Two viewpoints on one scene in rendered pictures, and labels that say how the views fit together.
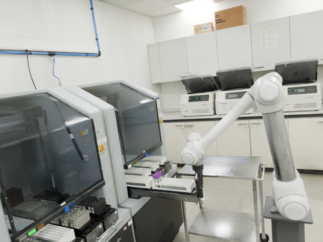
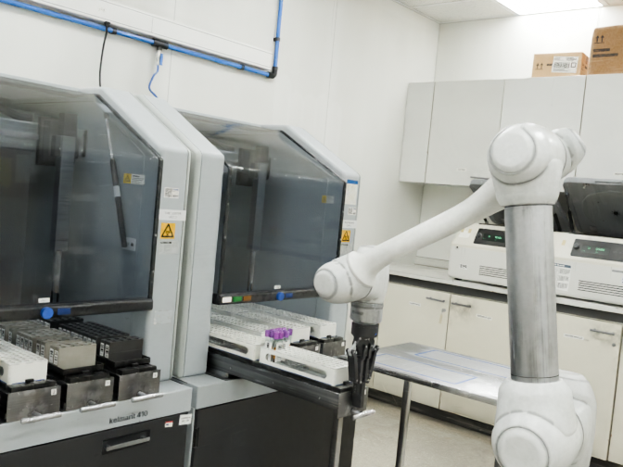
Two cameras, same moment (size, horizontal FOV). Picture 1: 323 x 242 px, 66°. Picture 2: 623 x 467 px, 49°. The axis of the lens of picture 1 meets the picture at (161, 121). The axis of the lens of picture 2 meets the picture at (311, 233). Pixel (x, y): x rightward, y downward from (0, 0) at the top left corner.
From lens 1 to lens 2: 0.62 m
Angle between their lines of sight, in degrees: 15
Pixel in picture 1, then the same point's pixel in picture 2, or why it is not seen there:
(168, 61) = (451, 133)
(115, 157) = (197, 265)
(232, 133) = (572, 351)
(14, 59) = (77, 35)
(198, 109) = (495, 268)
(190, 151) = (335, 266)
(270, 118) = (514, 219)
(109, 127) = (200, 195)
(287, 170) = (532, 354)
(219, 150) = not seen: hidden behind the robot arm
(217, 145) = not seen: hidden behind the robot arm
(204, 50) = (547, 119)
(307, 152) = not seen: outside the picture
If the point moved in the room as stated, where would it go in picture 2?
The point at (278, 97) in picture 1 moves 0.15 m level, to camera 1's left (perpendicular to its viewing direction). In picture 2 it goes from (527, 167) to (453, 160)
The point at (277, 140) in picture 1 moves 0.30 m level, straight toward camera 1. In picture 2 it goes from (519, 273) to (455, 279)
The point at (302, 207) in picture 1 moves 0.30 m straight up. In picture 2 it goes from (539, 444) to (555, 294)
